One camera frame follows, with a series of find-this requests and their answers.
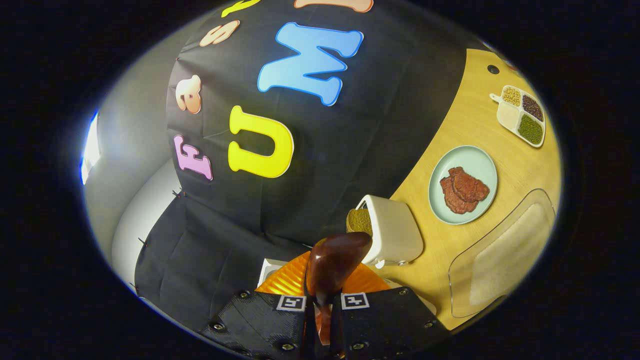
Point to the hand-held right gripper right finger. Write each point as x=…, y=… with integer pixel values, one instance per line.
x=385, y=320

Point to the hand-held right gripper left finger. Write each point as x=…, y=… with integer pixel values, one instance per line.
x=260, y=320

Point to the brown wooden spoon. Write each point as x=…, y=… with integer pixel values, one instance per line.
x=335, y=260

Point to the white rice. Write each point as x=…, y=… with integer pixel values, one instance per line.
x=507, y=115

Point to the white toaster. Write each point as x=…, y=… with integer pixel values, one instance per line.
x=395, y=235

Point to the brown bread slice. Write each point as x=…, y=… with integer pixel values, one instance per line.
x=359, y=221

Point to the red meat slices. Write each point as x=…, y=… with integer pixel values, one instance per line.
x=465, y=190

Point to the black backdrop cloth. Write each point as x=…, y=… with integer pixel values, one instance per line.
x=350, y=150

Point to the light green plate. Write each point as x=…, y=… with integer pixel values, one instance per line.
x=475, y=160

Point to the green mung beans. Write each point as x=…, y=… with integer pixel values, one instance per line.
x=530, y=129

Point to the white divided dish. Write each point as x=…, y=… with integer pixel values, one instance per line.
x=495, y=97

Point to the yellow soybeans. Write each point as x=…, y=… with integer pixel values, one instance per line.
x=511, y=96

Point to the dark red beans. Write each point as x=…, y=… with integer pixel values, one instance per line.
x=533, y=107

